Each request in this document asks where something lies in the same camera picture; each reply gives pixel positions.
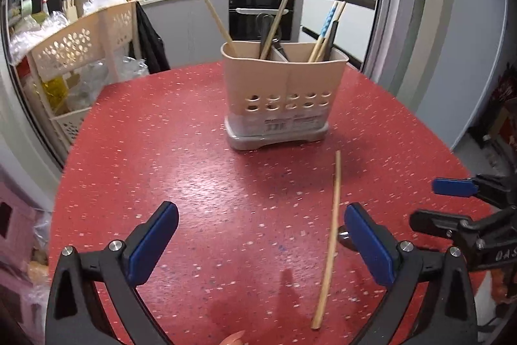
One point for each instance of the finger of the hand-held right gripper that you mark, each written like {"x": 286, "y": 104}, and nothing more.
{"x": 452, "y": 187}
{"x": 436, "y": 223}

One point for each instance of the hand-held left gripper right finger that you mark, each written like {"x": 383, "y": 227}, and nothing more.
{"x": 369, "y": 248}

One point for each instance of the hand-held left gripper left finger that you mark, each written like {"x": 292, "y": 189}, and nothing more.
{"x": 155, "y": 240}

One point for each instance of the plain bamboo chopstick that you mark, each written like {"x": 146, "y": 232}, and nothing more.
{"x": 331, "y": 232}
{"x": 278, "y": 17}
{"x": 339, "y": 15}

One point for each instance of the beige plastic utensil holder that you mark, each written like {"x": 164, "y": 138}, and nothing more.
{"x": 258, "y": 82}

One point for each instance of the blue patterned bamboo chopstick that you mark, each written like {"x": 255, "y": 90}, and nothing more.
{"x": 328, "y": 21}

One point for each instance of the bamboo chopstick with yellow print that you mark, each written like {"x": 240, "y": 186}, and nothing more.
{"x": 214, "y": 13}

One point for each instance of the person's right hand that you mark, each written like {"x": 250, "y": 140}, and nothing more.
{"x": 501, "y": 286}

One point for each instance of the person's left hand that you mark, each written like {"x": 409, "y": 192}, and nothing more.
{"x": 234, "y": 339}

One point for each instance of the pink box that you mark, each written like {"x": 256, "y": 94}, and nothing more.
{"x": 20, "y": 219}

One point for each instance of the clear plastic bags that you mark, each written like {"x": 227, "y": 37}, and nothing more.
{"x": 121, "y": 70}

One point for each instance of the yellow bag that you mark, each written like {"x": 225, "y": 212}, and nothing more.
{"x": 54, "y": 90}

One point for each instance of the black hanging cloth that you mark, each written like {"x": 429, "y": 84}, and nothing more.
{"x": 151, "y": 42}

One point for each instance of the grey kitchen cabinet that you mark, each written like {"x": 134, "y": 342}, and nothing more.
{"x": 185, "y": 29}

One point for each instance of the cream plastic storage rack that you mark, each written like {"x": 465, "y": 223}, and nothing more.
{"x": 64, "y": 46}

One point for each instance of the black built-in oven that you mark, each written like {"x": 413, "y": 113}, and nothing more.
{"x": 246, "y": 25}

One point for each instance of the white spray bottle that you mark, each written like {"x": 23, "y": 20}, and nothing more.
{"x": 45, "y": 7}

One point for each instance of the grey sliding door frame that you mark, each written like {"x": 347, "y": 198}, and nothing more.
{"x": 444, "y": 46}

